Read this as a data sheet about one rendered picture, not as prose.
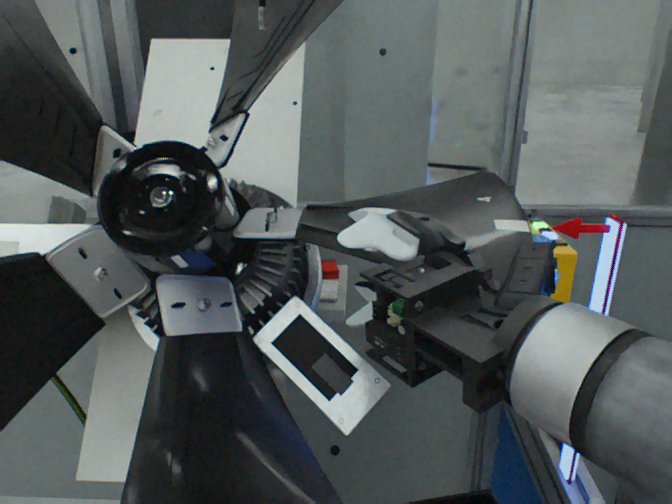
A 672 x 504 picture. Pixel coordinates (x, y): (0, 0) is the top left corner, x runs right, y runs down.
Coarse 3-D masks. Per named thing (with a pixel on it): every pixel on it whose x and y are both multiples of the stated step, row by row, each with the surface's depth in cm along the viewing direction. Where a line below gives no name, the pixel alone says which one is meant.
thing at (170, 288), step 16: (160, 288) 50; (176, 288) 52; (192, 288) 53; (208, 288) 54; (224, 288) 56; (160, 304) 50; (192, 304) 52; (176, 320) 50; (192, 320) 51; (208, 320) 53; (224, 320) 54; (240, 320) 55
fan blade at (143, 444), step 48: (192, 336) 50; (240, 336) 54; (192, 384) 48; (240, 384) 51; (144, 432) 44; (192, 432) 46; (240, 432) 49; (288, 432) 52; (144, 480) 43; (192, 480) 45; (240, 480) 47; (288, 480) 50
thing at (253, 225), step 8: (256, 208) 59; (264, 208) 59; (272, 208) 59; (280, 208) 59; (288, 208) 59; (296, 208) 59; (248, 216) 57; (256, 216) 57; (264, 216) 57; (280, 216) 57; (288, 216) 57; (296, 216) 57; (240, 224) 54; (248, 224) 54; (256, 224) 55; (264, 224) 55; (272, 224) 55; (280, 224) 55; (288, 224) 55; (296, 224) 54; (240, 232) 52; (248, 232) 52; (256, 232) 52; (264, 232) 52; (272, 232) 52; (280, 232) 52; (288, 232) 52
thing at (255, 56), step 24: (240, 0) 71; (288, 0) 62; (312, 0) 59; (336, 0) 57; (240, 24) 68; (288, 24) 59; (312, 24) 56; (240, 48) 65; (264, 48) 59; (288, 48) 56; (240, 72) 61; (264, 72) 57; (240, 96) 57; (216, 120) 61
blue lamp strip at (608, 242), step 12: (612, 228) 54; (612, 240) 54; (600, 252) 56; (612, 252) 54; (600, 264) 56; (600, 276) 56; (600, 288) 56; (600, 300) 56; (564, 444) 65; (564, 456) 65; (564, 468) 65
